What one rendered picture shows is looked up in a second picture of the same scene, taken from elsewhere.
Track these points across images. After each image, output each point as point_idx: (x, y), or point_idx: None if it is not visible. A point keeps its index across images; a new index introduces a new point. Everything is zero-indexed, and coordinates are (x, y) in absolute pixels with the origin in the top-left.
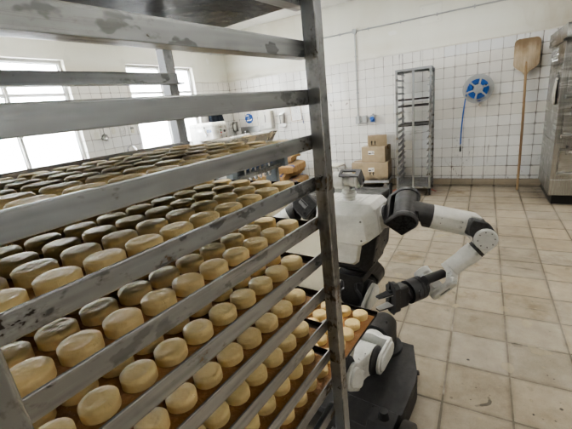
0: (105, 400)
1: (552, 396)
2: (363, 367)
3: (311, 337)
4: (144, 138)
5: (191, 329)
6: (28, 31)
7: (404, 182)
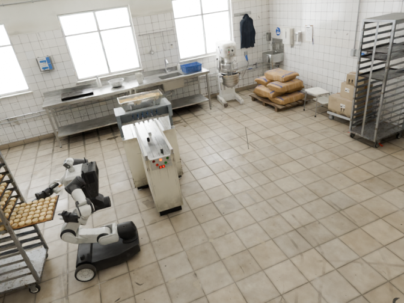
0: None
1: (163, 300)
2: (90, 237)
3: None
4: (182, 50)
5: None
6: None
7: (364, 127)
